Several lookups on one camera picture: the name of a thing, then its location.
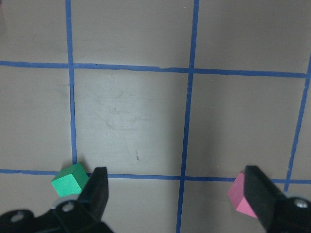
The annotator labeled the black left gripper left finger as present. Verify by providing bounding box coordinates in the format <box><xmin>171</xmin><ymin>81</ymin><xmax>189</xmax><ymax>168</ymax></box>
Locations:
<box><xmin>77</xmin><ymin>167</ymin><xmax>108</xmax><ymax>225</ymax></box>

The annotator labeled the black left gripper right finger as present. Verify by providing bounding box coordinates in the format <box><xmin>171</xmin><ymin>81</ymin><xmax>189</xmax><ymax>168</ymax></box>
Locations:
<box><xmin>244</xmin><ymin>165</ymin><xmax>287</xmax><ymax>230</ymax></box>

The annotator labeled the green cube near left base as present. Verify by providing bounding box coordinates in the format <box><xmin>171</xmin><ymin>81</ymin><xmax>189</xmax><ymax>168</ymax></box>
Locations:
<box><xmin>51</xmin><ymin>163</ymin><xmax>88</xmax><ymax>197</ymax></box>

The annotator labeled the pink cube near left base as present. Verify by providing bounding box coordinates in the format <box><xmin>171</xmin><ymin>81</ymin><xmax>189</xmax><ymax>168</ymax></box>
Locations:
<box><xmin>228</xmin><ymin>172</ymin><xmax>257</xmax><ymax>218</ymax></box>

